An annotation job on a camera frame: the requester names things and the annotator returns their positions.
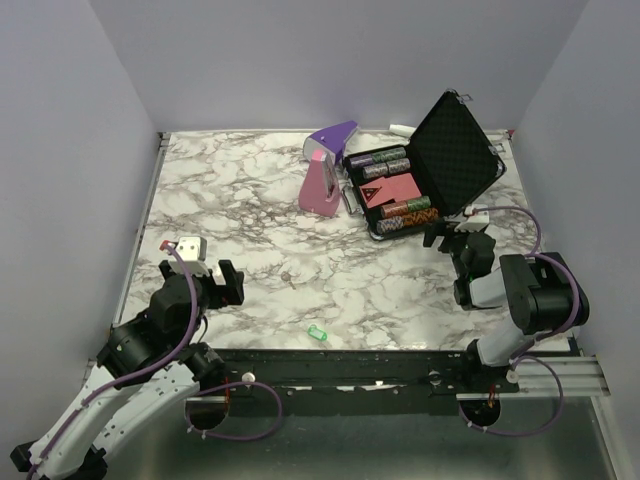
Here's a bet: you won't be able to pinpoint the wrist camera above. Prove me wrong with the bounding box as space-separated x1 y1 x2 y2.
160 236 209 277
454 204 490 233

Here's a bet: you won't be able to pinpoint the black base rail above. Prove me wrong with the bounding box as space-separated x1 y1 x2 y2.
218 349 519 417

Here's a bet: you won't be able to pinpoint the pink and purple device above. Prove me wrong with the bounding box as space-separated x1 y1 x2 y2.
298 120 358 217

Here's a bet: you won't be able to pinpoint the black poker chip case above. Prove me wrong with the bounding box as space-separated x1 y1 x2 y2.
342 89 506 241

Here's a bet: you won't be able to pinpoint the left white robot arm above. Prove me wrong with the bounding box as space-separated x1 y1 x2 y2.
10 260 244 479

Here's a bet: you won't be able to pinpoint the green key tag with keyring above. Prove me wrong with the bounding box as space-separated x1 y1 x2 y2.
307 325 328 342

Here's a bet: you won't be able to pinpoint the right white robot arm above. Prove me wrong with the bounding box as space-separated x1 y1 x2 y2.
423 220 590 392

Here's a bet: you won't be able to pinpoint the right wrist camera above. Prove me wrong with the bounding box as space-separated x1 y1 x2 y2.
454 204 490 233

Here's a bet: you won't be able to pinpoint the white tube behind case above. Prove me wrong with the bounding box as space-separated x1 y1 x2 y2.
389 124 415 137

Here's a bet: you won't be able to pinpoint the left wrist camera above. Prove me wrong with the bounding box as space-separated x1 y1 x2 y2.
160 236 209 277

